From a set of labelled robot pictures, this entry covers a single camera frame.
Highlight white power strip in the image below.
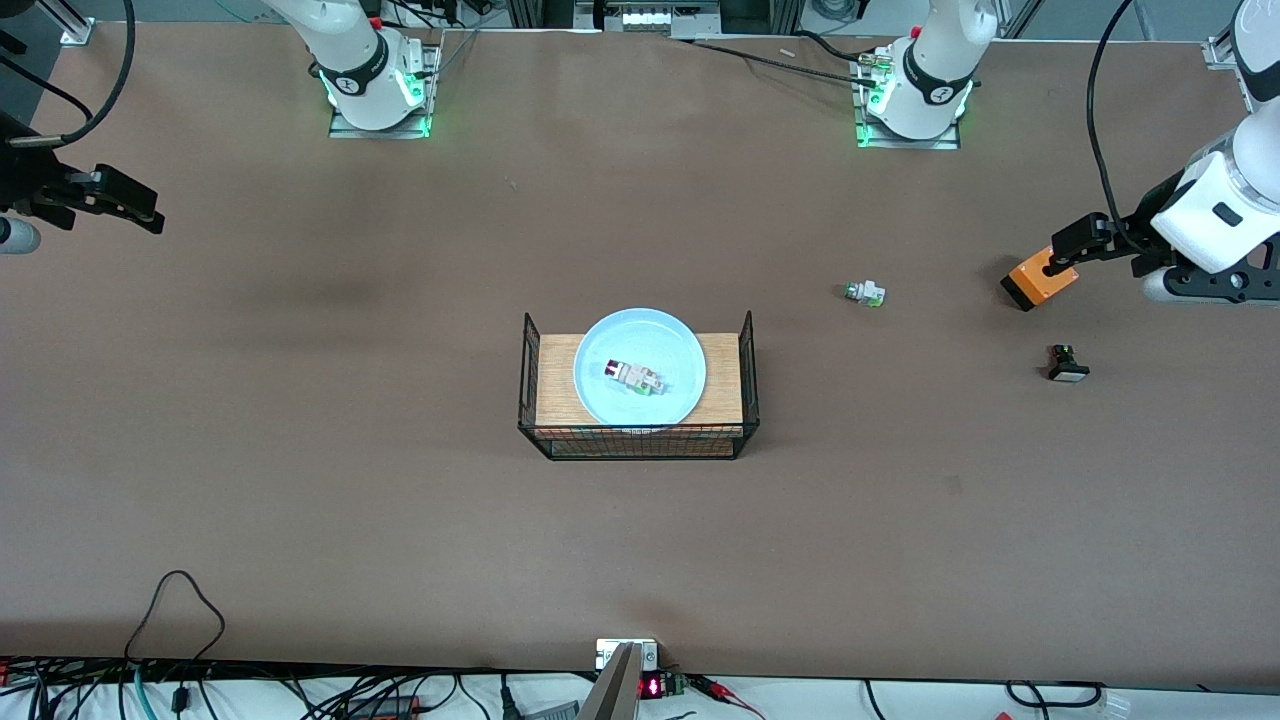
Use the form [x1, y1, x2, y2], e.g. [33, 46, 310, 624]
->
[595, 0, 721, 36]

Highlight black power adapter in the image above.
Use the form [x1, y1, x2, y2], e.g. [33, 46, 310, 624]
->
[345, 693, 421, 720]

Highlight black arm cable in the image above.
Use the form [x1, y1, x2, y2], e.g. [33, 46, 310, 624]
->
[0, 0, 137, 149]
[1087, 0, 1141, 251]

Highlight black wire basket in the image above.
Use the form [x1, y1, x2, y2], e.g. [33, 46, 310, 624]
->
[517, 310, 761, 462]

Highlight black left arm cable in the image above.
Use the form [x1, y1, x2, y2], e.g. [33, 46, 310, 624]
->
[1087, 0, 1141, 251]

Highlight wooden board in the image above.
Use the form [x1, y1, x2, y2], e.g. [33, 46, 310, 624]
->
[536, 333, 745, 428]

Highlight black coiled cable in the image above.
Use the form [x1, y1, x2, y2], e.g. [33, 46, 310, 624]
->
[1005, 680, 1106, 707]

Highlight orange button box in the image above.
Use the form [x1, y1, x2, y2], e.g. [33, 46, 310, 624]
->
[1000, 245, 1081, 312]

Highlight long black table cable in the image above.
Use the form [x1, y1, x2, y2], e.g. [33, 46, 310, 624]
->
[680, 38, 886, 89]

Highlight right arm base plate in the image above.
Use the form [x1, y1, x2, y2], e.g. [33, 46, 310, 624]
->
[328, 40, 441, 139]

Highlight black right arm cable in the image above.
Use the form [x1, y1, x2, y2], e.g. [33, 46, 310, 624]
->
[0, 0, 137, 149]

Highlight white mount bracket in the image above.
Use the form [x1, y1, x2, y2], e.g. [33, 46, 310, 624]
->
[596, 638, 659, 671]

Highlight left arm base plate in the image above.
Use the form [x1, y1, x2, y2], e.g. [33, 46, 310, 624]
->
[855, 45, 963, 151]

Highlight light blue plate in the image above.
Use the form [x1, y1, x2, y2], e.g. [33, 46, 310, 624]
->
[573, 307, 708, 428]

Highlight red clip leads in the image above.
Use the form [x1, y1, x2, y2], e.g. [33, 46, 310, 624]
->
[690, 675, 766, 720]

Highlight red push button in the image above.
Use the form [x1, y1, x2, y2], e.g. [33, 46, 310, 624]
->
[604, 358, 667, 398]

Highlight black looped cable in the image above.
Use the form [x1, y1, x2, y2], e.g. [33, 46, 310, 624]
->
[125, 570, 226, 666]

